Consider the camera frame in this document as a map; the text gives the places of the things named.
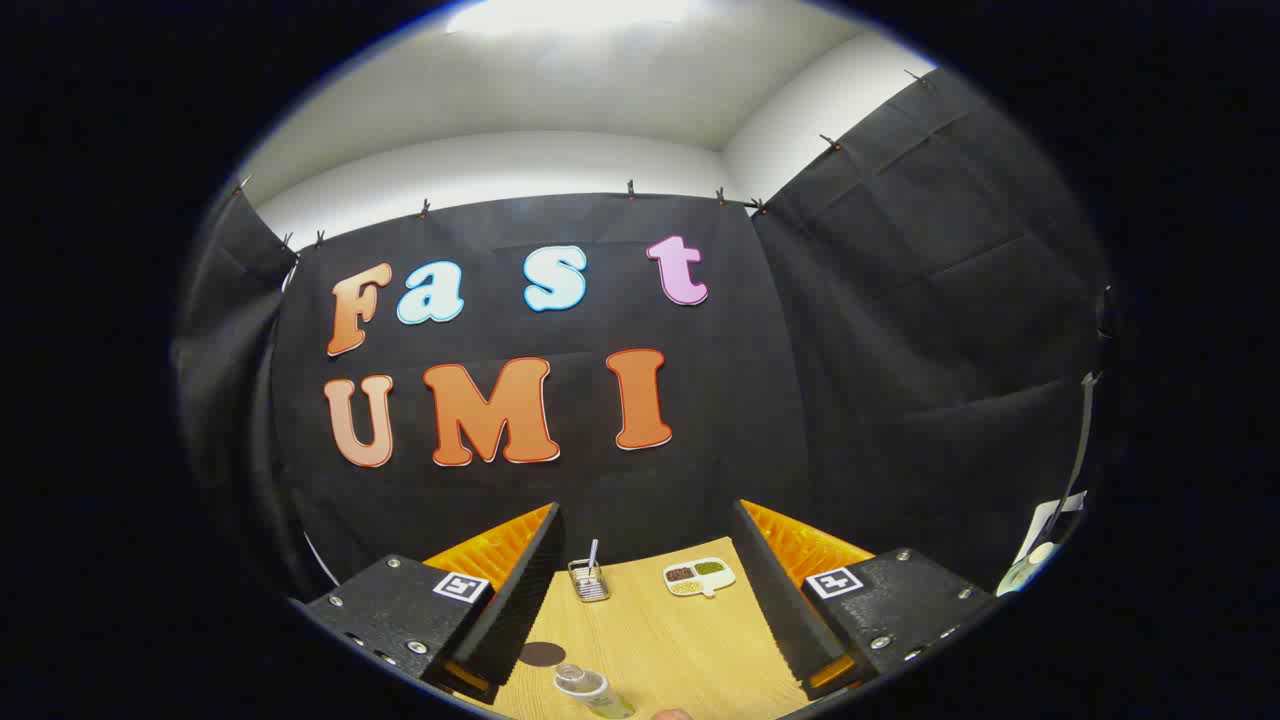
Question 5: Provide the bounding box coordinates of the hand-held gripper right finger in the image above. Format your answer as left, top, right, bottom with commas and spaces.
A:
730, 499, 1001, 703

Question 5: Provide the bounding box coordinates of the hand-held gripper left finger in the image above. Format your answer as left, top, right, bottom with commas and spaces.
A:
290, 502, 563, 705

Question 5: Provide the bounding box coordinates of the clear plastic juice bottle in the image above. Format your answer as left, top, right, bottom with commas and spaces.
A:
553, 662, 637, 720

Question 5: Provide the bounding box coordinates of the white divided dish with beans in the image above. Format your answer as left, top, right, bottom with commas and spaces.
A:
663, 557, 737, 599

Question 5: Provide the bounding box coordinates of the wooden table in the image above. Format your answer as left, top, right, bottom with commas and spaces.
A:
478, 537, 813, 720

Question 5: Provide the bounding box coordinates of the pale plastic container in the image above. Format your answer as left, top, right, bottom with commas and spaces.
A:
996, 541, 1059, 598

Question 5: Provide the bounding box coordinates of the white paper sheet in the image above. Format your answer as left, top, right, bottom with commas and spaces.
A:
1015, 490, 1088, 566

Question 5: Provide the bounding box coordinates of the metal wire utensil holder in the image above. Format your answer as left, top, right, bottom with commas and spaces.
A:
568, 558, 611, 603

